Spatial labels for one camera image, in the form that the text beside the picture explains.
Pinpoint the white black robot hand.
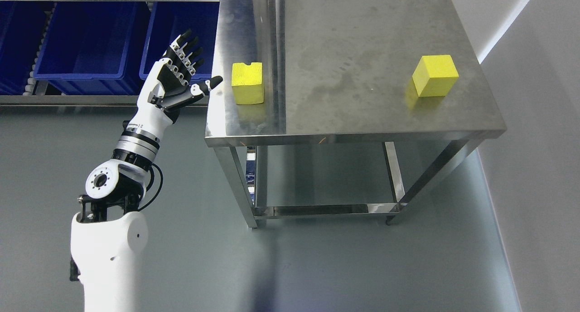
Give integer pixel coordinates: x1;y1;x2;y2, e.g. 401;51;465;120
124;29;223;139

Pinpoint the stainless steel table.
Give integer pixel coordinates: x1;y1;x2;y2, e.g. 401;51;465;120
205;0;506;229

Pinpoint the yellow foam cube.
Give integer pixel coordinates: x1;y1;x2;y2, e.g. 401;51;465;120
412;54;459;98

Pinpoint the notched yellow foam block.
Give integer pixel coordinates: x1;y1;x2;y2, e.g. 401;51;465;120
231;62;265;105

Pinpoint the blue bin left edge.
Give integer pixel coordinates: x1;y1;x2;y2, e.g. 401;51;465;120
0;1;47;95

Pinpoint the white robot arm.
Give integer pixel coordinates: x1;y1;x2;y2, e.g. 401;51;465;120
70;118;167;312

